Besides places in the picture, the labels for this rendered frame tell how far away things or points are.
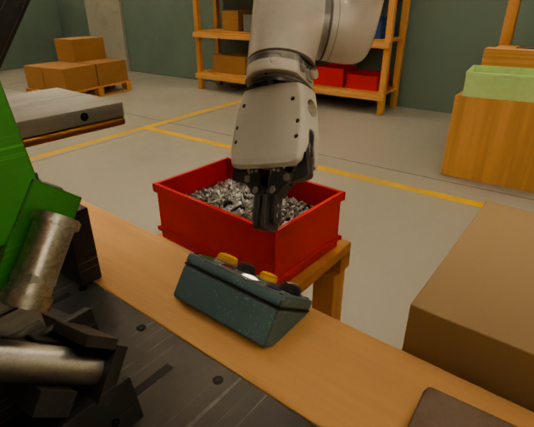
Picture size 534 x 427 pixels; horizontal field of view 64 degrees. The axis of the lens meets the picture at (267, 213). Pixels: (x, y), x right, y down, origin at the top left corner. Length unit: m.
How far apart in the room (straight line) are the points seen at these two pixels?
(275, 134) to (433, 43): 5.34
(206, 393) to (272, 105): 0.32
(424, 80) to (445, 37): 0.52
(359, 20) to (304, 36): 0.07
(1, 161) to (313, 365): 0.35
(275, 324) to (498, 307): 0.25
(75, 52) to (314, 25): 6.56
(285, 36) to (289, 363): 0.37
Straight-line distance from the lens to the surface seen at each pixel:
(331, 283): 0.90
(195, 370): 0.48
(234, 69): 6.62
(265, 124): 0.51
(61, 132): 0.55
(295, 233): 0.73
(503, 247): 0.67
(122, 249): 0.70
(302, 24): 0.55
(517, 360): 0.52
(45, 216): 0.37
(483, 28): 5.67
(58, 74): 6.44
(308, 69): 0.54
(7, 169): 0.40
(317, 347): 0.50
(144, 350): 0.51
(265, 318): 0.48
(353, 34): 0.57
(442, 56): 5.78
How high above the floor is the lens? 1.25
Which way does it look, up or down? 27 degrees down
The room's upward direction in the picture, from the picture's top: straight up
